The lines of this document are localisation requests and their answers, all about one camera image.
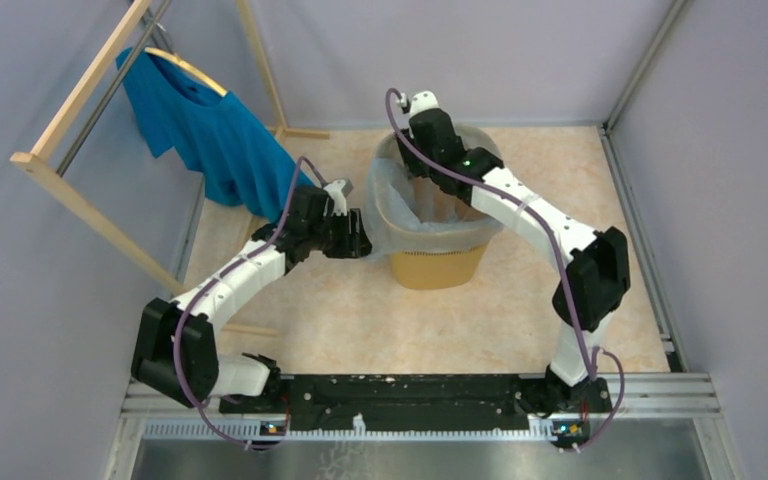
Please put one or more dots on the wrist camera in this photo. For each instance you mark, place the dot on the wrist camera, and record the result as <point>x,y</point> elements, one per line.
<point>338,191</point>
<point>412,105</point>

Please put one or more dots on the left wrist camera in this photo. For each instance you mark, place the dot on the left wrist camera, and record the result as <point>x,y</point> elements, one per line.
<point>338,191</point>

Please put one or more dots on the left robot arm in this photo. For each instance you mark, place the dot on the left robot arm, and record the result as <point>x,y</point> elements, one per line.
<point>176,351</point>

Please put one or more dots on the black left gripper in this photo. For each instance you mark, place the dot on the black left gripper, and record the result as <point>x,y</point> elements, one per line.
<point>354,245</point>

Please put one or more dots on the yellow mesh trash bin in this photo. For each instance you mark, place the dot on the yellow mesh trash bin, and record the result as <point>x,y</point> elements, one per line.
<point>419,271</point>

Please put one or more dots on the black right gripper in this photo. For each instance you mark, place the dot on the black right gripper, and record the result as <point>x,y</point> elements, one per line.
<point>411,164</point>

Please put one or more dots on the light blue trash bag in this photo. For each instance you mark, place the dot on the light blue trash bag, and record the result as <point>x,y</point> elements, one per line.
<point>402,213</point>

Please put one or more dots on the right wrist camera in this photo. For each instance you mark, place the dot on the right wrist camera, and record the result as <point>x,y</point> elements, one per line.
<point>412,105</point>

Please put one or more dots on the wooden clothes hanger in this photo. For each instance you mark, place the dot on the wooden clothes hanger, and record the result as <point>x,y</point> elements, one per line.
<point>188,68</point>

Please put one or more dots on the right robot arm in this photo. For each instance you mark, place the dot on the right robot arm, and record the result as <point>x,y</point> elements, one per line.
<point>593,265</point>

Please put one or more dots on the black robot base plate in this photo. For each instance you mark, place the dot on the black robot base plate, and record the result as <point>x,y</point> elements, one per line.
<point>419,403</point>

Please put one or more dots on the aluminium frame rail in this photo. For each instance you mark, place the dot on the aluminium frame rail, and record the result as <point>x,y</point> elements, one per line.
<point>660,397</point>

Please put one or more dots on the blue t-shirt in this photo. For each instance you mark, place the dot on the blue t-shirt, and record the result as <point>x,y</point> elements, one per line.
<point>214,135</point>

